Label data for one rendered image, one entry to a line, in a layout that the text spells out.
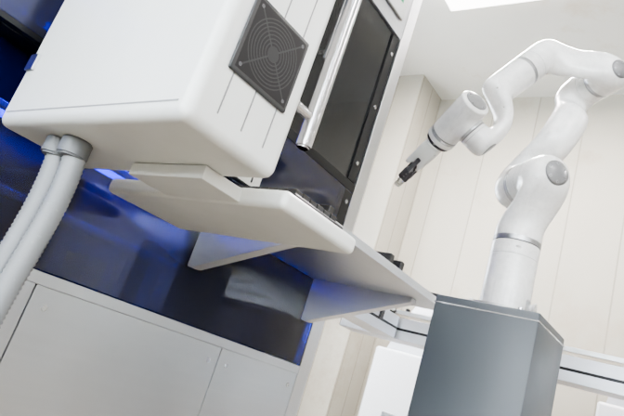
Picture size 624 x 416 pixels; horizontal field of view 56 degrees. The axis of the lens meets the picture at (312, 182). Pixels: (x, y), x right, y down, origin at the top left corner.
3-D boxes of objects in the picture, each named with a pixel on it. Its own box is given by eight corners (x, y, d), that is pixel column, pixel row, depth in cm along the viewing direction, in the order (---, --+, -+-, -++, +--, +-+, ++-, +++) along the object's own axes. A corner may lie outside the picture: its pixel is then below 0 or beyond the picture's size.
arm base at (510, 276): (550, 333, 148) (563, 264, 153) (530, 313, 134) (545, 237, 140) (477, 318, 159) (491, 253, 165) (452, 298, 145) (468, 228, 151)
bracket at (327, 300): (300, 318, 178) (313, 278, 182) (305, 321, 180) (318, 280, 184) (399, 344, 157) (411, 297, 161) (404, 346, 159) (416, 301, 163)
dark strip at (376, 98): (327, 238, 188) (392, 32, 213) (334, 243, 192) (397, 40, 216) (331, 239, 187) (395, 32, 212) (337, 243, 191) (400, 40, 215)
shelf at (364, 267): (161, 199, 144) (163, 191, 145) (312, 285, 195) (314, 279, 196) (317, 217, 115) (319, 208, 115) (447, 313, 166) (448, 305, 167)
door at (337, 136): (279, 120, 167) (338, -43, 185) (351, 185, 199) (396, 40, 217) (279, 120, 167) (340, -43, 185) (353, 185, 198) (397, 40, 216)
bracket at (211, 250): (187, 265, 141) (206, 215, 145) (195, 269, 144) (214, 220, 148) (296, 289, 121) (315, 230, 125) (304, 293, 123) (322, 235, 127)
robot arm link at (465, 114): (465, 142, 163) (443, 118, 165) (497, 110, 154) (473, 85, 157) (451, 150, 157) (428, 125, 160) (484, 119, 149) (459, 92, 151)
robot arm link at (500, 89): (545, 108, 168) (473, 164, 158) (506, 68, 172) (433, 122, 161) (561, 91, 160) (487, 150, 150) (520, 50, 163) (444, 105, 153)
